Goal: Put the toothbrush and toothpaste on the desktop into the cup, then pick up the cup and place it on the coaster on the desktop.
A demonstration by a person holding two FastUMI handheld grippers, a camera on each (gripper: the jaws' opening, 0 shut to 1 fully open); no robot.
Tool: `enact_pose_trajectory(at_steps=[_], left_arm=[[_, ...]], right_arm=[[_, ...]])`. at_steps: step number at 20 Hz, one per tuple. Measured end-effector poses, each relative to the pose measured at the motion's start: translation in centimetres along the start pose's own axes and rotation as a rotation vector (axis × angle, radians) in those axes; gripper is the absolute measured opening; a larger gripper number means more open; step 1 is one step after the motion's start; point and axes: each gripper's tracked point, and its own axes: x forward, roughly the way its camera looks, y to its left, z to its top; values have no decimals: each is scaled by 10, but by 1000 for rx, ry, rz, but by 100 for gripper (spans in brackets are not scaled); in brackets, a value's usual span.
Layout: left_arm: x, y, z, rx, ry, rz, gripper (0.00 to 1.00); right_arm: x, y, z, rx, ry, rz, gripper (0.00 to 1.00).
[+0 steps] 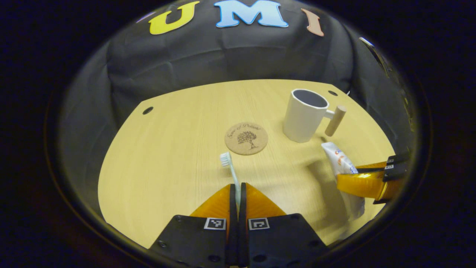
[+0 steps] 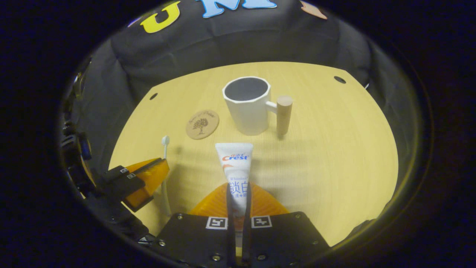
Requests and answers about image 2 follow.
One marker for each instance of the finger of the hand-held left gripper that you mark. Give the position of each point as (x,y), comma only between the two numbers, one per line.
(128,186)
(115,173)

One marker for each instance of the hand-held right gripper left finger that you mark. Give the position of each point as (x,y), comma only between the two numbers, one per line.
(193,242)

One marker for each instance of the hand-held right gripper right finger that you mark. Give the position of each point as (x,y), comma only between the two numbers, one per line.
(282,238)

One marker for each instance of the white toothbrush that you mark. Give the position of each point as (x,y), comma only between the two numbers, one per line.
(165,141)

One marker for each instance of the white toothpaste tube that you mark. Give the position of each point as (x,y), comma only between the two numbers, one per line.
(234,163)

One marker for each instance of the round wooden coaster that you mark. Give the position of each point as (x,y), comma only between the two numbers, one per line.
(202,124)

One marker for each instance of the black backdrop cloth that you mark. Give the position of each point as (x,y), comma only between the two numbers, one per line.
(260,41)

